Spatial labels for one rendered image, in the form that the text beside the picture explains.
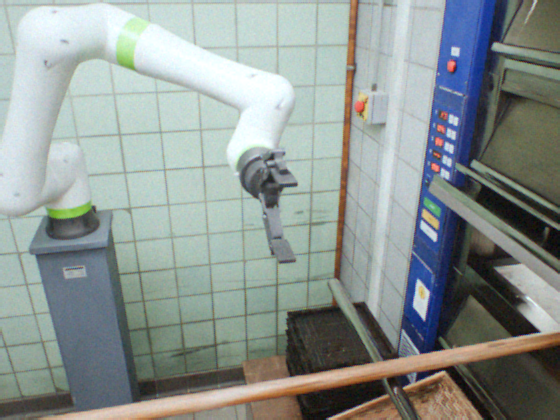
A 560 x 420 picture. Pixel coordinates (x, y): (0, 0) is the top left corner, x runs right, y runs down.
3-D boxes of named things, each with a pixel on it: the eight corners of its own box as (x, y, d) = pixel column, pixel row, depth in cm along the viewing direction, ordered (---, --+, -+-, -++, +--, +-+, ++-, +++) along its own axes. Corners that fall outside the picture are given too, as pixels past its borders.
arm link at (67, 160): (27, 219, 129) (11, 153, 121) (66, 197, 142) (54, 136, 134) (66, 226, 125) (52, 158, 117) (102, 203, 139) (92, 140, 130)
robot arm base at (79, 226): (57, 204, 152) (54, 187, 150) (105, 200, 155) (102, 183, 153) (41, 242, 129) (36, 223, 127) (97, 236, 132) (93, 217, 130)
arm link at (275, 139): (261, 174, 116) (218, 162, 112) (278, 126, 112) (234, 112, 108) (272, 196, 103) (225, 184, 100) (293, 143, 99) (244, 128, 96)
